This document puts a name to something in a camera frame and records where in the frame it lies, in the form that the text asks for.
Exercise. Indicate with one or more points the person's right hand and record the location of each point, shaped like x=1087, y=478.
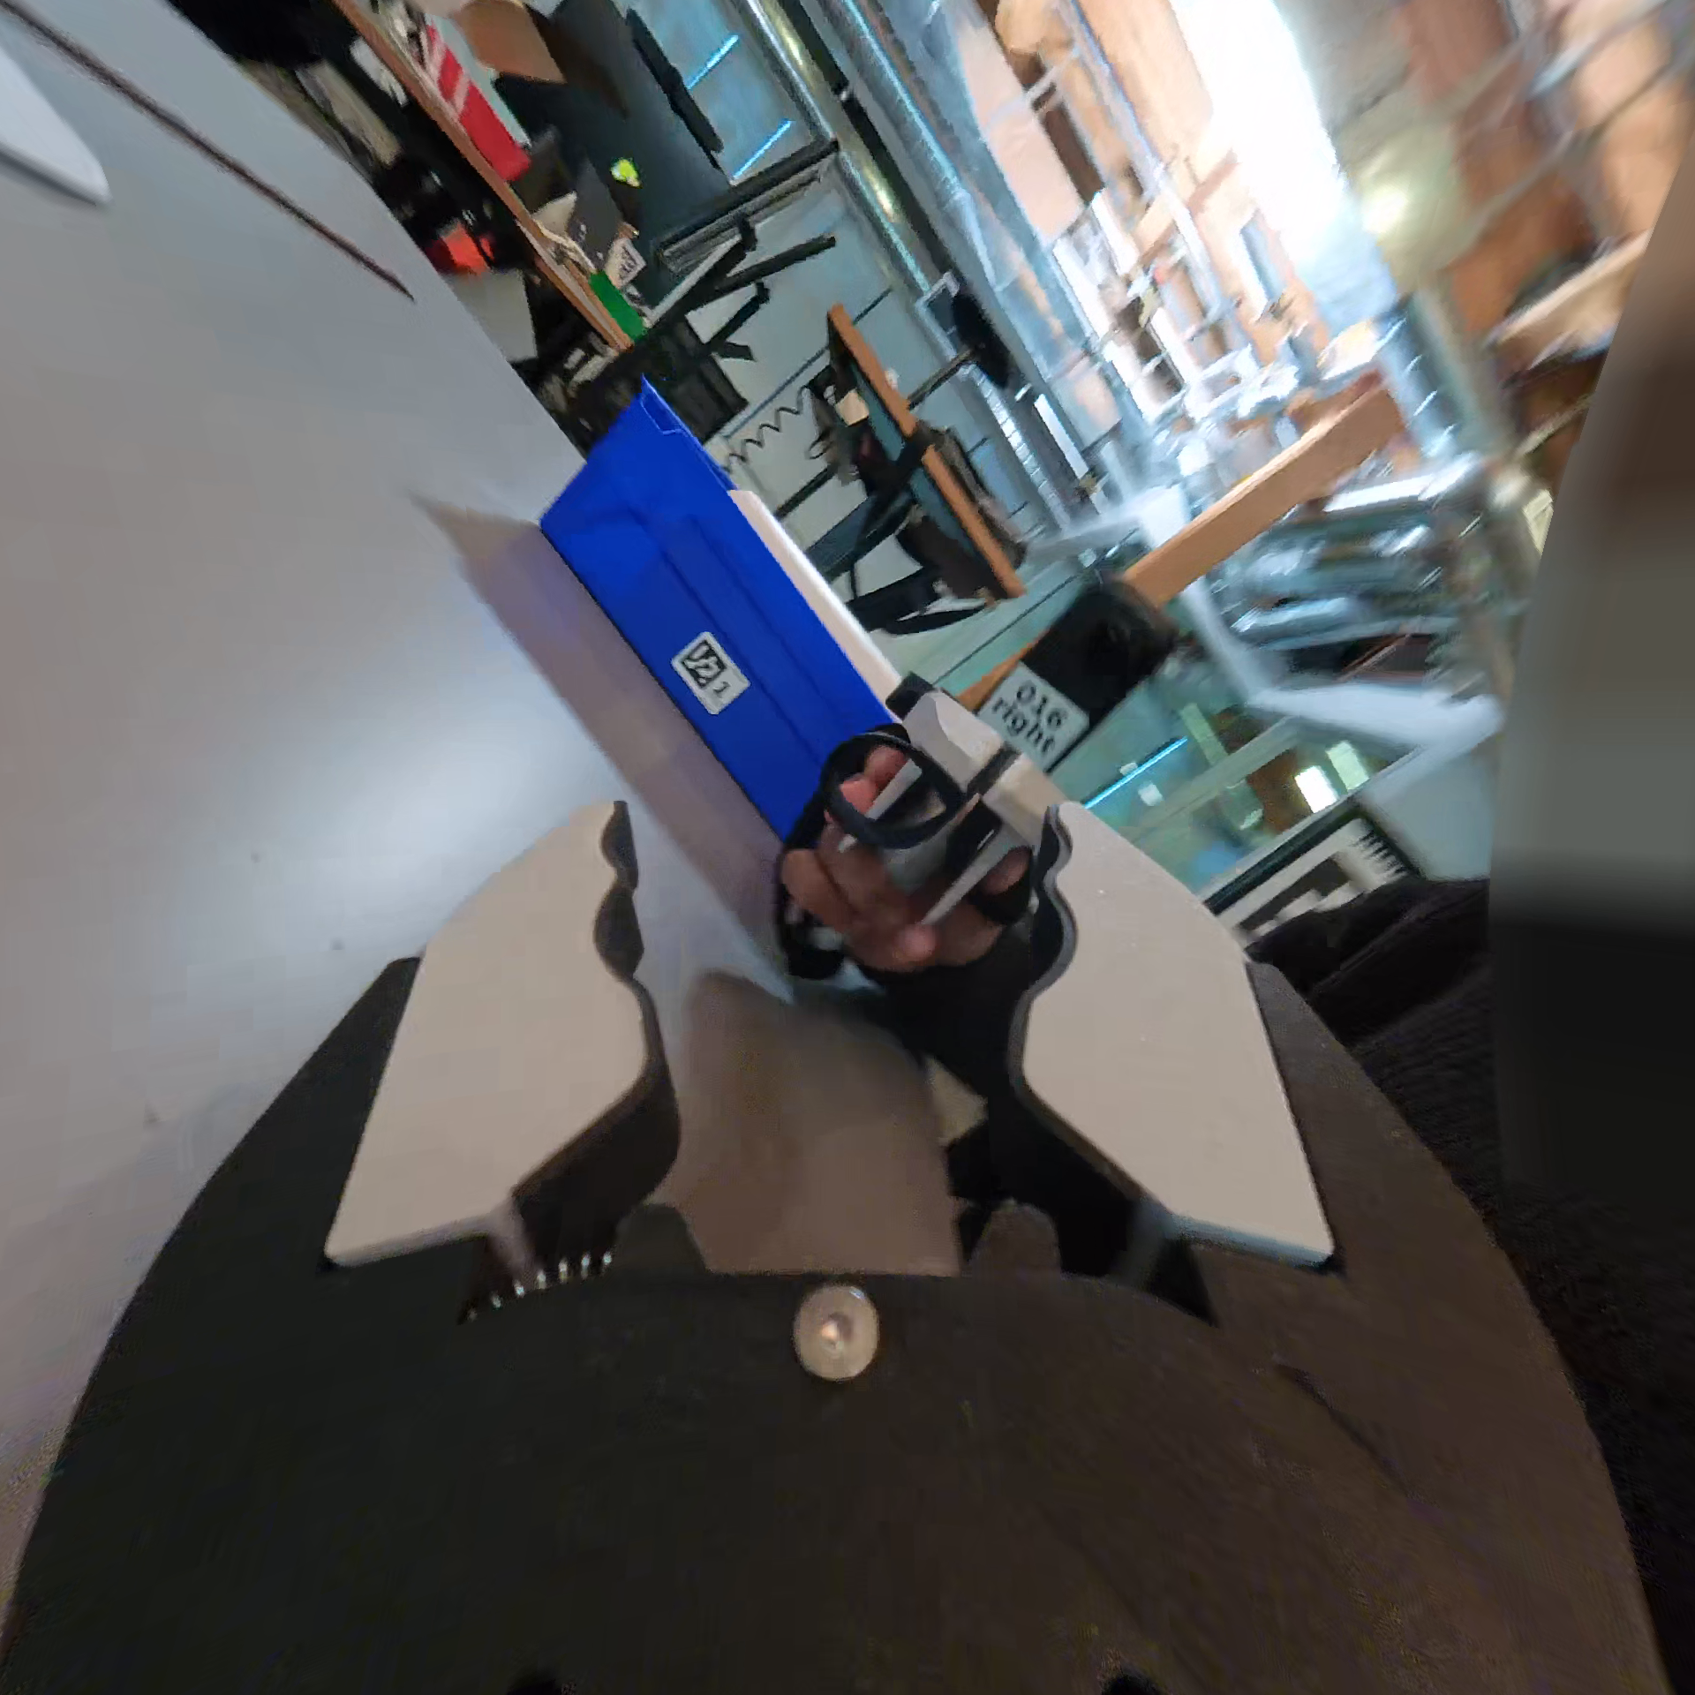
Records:
x=875, y=914

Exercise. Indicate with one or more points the red plastic bin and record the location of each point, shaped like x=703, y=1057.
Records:
x=470, y=106

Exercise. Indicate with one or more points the black metal frame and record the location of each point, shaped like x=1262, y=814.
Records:
x=741, y=251

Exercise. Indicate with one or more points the wooden edged table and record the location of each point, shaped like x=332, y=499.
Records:
x=948, y=523

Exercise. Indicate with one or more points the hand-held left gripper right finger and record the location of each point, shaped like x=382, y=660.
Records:
x=1164, y=1073

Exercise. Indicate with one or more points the grey leaning board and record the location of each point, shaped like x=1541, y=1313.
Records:
x=498, y=317

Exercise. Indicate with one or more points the person's right forearm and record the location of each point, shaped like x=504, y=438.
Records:
x=1431, y=1033

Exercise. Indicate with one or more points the silver spiral duct pipes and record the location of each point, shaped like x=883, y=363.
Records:
x=901, y=160

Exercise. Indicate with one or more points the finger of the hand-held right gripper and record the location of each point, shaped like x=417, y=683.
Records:
x=1026, y=814
x=953, y=741

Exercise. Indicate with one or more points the black framed marker sign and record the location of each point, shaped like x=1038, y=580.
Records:
x=1324, y=861

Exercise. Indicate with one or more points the wooden top table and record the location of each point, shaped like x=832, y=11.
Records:
x=524, y=224

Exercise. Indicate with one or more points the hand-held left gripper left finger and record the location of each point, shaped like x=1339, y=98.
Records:
x=504, y=1061

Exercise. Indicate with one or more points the black crate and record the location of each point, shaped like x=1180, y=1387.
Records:
x=662, y=385

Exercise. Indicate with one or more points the black panel with cardboard flap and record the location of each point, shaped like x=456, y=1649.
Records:
x=623, y=80

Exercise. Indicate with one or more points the black round disc stand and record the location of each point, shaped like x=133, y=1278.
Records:
x=980, y=338

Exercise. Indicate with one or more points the white tablet stand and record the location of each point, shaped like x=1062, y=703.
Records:
x=38, y=147

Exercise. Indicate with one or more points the blue plastic bin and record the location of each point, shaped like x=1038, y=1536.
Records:
x=662, y=555

